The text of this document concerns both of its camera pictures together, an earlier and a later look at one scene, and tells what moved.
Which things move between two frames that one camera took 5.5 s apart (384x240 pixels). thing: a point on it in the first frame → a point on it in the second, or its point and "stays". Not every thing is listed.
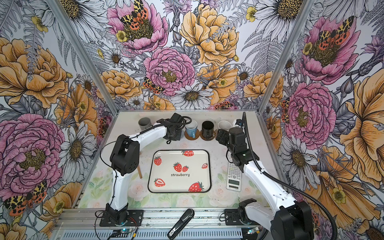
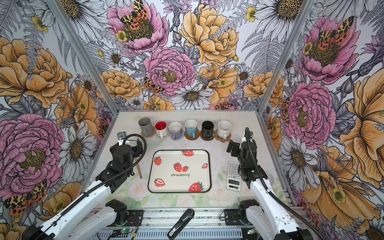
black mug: [207, 129] stays
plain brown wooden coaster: [187, 136] stays
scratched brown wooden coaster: [213, 135] stays
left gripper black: [177, 137] → [137, 150]
